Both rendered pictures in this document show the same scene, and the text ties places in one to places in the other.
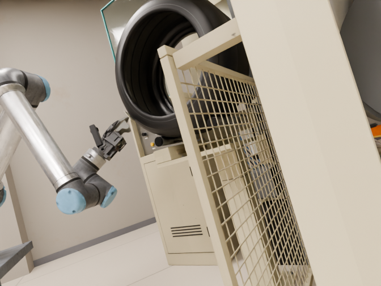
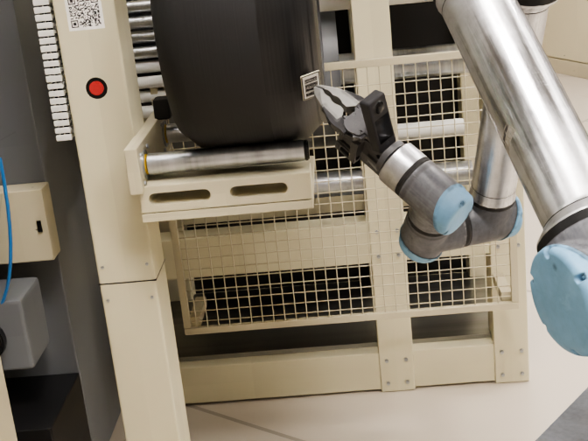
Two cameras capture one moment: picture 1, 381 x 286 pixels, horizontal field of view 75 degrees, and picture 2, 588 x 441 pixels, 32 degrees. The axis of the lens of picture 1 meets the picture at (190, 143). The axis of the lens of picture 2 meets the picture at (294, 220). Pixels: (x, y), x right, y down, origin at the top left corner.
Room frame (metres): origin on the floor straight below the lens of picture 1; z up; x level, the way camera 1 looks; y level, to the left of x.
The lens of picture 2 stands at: (2.14, 1.93, 1.42)
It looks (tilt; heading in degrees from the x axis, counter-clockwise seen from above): 18 degrees down; 241
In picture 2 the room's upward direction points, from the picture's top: 6 degrees counter-clockwise
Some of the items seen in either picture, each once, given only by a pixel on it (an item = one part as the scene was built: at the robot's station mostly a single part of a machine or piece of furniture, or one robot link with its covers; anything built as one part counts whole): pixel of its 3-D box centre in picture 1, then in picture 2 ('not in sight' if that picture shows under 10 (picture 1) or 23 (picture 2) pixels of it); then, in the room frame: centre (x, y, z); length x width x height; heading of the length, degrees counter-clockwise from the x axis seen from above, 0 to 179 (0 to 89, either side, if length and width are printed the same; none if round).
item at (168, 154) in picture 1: (183, 150); (227, 186); (1.25, 0.04, 0.83); 0.36 x 0.09 x 0.06; 148
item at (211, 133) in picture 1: (219, 128); (150, 148); (1.33, -0.17, 0.90); 0.40 x 0.03 x 0.10; 58
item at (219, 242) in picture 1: (276, 180); (339, 197); (0.81, -0.23, 0.65); 0.90 x 0.02 x 0.70; 148
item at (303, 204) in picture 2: (209, 151); (234, 185); (1.18, -0.08, 0.80); 0.37 x 0.36 x 0.02; 58
